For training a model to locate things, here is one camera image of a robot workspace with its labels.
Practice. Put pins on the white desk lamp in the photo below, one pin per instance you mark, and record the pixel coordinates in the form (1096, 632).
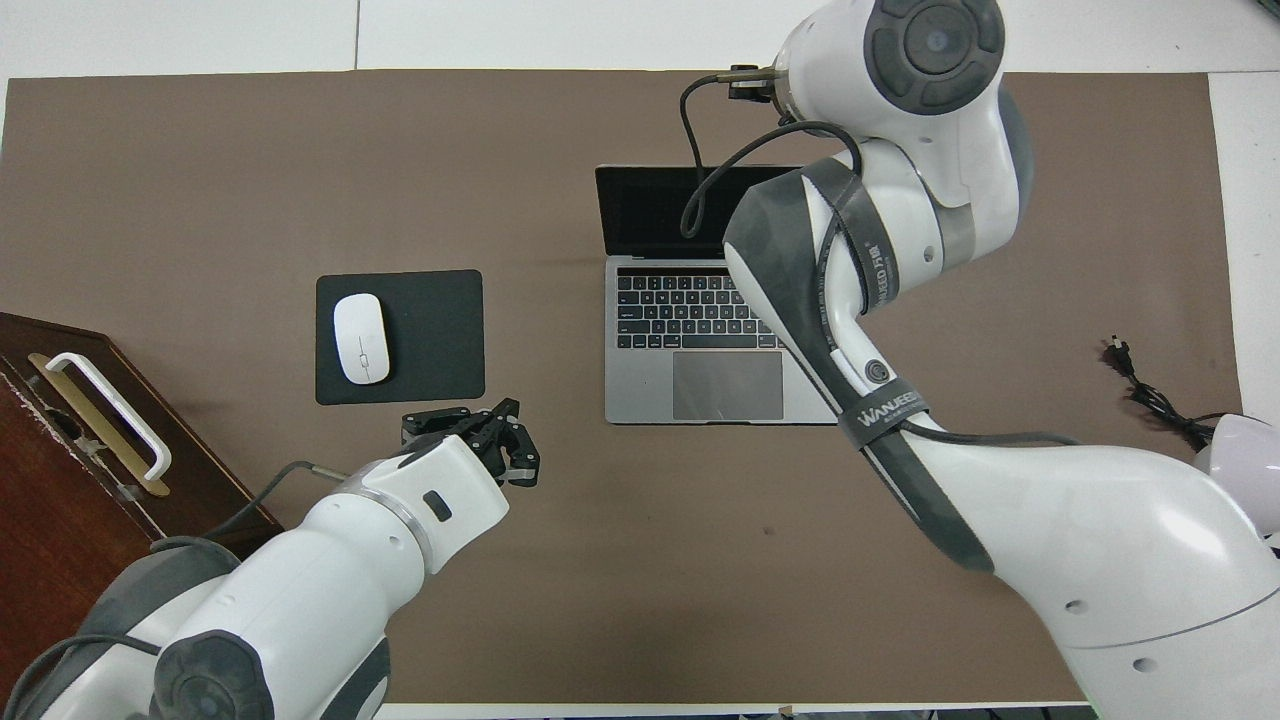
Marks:
(1245, 460)

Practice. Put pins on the black mouse pad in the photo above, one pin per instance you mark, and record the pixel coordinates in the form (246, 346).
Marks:
(430, 340)

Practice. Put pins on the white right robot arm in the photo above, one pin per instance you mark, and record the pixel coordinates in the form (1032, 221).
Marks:
(1050, 500)

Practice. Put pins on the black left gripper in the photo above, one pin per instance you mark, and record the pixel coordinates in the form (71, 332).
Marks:
(480, 430)

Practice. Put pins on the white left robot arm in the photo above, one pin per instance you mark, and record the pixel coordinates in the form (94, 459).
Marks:
(300, 590)

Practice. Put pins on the brown table mat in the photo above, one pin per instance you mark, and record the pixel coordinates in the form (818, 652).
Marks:
(250, 170)

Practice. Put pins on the white computer mouse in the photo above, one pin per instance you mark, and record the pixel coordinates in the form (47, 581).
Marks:
(361, 338)

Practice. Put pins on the silver grey laptop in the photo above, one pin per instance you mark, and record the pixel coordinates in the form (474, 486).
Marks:
(700, 390)

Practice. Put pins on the dark brown wooden box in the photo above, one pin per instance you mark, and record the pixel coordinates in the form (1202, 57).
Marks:
(60, 530)

